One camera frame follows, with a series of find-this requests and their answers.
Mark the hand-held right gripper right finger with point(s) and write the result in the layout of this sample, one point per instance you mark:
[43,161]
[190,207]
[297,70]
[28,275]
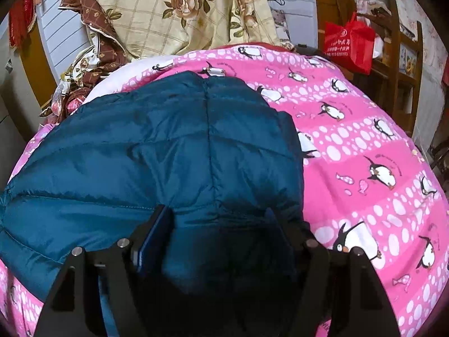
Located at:
[280,230]

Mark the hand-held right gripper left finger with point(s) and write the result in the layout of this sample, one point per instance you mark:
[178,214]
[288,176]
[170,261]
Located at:
[154,242]

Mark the blue puffer jacket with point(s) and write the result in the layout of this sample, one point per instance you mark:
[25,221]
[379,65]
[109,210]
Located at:
[158,147]

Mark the pink penguin print blanket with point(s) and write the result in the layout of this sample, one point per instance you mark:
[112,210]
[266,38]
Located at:
[350,147]

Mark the red shiny snack packet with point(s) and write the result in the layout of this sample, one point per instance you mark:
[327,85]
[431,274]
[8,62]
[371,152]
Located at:
[72,104]

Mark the white pillow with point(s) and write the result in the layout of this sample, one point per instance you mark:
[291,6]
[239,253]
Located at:
[115,77]

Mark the red shopping bag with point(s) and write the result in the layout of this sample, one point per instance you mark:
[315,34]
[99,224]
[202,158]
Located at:
[350,42]

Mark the wooden shelf rack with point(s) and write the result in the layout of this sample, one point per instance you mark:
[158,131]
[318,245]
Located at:
[403,66]

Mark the brown wooden door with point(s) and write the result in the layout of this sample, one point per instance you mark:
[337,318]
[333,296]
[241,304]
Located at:
[35,73]

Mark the cream floral quilt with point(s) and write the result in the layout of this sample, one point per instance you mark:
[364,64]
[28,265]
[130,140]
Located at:
[168,7]

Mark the floral curtain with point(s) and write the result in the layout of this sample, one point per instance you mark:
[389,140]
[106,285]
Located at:
[421,14]

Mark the red fringed hanging banner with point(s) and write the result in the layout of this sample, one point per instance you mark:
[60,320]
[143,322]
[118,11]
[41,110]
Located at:
[22,17]

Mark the wall switch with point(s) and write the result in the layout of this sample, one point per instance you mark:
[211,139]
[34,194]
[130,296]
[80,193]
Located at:
[8,66]

